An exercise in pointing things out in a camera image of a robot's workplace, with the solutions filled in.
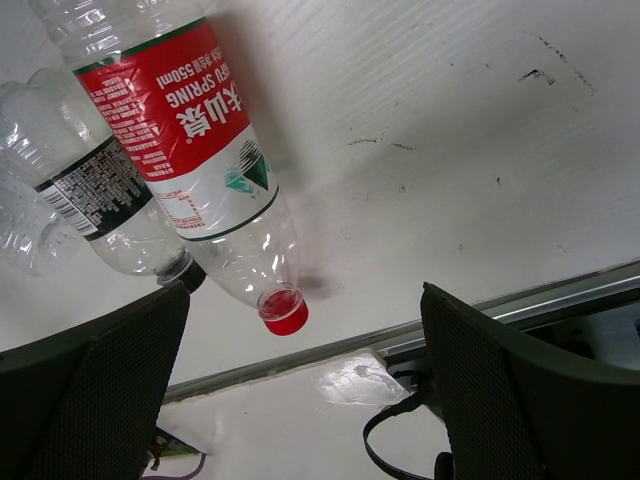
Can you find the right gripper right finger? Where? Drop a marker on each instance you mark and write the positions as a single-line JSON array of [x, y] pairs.
[[516, 407]]

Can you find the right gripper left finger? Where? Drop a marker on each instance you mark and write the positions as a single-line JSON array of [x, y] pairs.
[[83, 403]]

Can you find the black label water bottle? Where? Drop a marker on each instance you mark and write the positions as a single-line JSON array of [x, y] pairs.
[[54, 140]]

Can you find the red label water bottle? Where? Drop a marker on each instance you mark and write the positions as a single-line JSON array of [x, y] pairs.
[[156, 73]]

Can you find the aluminium frame rail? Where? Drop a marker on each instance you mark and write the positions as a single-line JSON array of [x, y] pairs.
[[529, 308]]

